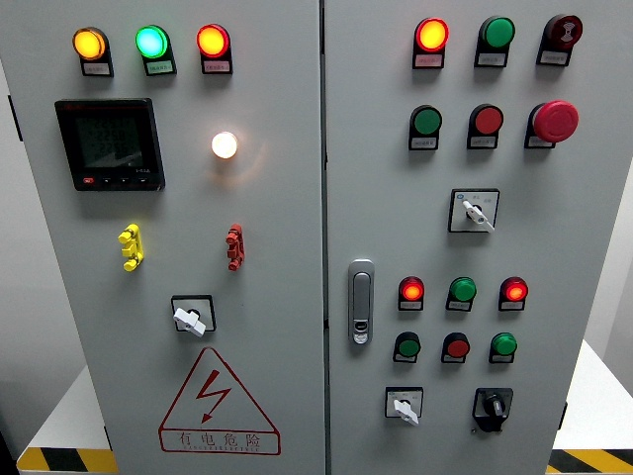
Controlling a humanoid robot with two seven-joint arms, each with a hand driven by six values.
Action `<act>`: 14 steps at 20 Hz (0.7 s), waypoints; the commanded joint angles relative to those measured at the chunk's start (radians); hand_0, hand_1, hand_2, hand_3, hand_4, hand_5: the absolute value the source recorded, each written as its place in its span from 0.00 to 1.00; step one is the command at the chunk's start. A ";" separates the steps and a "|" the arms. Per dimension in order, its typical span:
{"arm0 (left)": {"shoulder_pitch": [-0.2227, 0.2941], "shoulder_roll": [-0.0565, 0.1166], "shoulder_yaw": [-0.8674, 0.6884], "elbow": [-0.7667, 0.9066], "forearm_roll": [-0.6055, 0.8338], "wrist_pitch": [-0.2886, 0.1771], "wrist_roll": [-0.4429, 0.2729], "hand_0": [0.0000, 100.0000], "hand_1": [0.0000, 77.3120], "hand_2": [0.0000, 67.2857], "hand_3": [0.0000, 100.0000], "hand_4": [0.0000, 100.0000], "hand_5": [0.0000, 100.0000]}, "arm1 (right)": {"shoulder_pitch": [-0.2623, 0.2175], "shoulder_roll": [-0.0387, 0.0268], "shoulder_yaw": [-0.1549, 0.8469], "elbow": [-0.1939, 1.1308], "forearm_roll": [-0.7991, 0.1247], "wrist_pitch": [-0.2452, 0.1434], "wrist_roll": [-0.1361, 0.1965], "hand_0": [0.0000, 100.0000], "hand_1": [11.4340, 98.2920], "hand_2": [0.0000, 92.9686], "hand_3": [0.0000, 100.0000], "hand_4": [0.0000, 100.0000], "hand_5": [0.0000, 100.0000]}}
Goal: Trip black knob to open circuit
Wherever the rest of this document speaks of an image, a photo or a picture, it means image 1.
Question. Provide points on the large lit green indicator lamp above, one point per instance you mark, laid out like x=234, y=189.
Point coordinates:
x=151, y=42

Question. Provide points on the small green indicator lamp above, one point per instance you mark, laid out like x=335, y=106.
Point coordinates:
x=505, y=345
x=463, y=290

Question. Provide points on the small red indicator lamp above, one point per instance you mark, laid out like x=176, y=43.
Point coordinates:
x=412, y=291
x=515, y=291

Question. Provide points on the large green push button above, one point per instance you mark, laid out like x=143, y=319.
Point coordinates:
x=427, y=121

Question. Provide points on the red warning triangle sign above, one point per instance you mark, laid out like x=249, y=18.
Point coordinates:
x=212, y=391

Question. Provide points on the pale grey cabinet door with lock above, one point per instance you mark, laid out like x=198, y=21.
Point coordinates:
x=405, y=237

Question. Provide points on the black yellow striped tape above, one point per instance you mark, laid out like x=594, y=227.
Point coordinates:
x=64, y=461
x=593, y=462

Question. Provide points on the large red indicator lamp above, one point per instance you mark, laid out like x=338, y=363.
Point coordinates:
x=212, y=41
x=431, y=34

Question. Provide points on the large red stop button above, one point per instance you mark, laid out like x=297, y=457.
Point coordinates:
x=556, y=121

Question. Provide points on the glowing white lamp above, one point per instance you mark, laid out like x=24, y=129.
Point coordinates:
x=224, y=145

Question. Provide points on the small green push button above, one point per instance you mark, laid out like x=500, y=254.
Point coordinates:
x=409, y=348

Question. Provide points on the pale grey cabinet door with display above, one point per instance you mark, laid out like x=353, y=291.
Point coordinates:
x=267, y=237

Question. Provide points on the large yellow indicator lamp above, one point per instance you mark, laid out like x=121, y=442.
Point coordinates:
x=89, y=44

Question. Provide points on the black door hinge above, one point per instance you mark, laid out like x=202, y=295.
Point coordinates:
x=15, y=119
x=107, y=438
x=563, y=416

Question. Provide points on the large red push button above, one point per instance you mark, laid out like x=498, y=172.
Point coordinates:
x=488, y=121

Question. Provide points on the black knob turn switch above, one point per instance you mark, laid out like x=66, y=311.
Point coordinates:
x=494, y=407

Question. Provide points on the small red push button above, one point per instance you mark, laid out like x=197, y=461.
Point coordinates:
x=458, y=348

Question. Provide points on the black digital meter display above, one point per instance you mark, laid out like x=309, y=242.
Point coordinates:
x=111, y=143

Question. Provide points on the large dark green indicator lamp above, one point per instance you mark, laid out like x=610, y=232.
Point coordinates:
x=498, y=32

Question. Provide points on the dark red buzzer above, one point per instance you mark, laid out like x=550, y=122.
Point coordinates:
x=565, y=30

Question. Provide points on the silver door lock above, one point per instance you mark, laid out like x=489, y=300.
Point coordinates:
x=361, y=297

